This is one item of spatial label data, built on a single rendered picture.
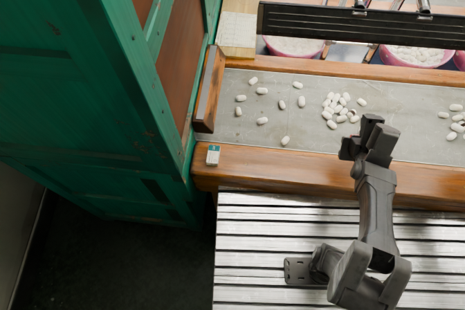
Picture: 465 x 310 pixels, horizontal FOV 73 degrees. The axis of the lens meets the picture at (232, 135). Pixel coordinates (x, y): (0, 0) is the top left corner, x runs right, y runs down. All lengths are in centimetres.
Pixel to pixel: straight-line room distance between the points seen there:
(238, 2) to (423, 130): 81
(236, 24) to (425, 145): 77
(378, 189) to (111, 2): 56
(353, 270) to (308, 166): 45
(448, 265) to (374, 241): 57
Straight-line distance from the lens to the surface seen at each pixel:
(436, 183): 109
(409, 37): 91
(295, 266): 98
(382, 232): 62
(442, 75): 132
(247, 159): 96
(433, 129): 121
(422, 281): 110
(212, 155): 94
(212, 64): 102
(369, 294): 61
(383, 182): 72
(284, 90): 112
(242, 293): 97
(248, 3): 134
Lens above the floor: 164
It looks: 63 degrees down
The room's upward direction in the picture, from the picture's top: 2 degrees counter-clockwise
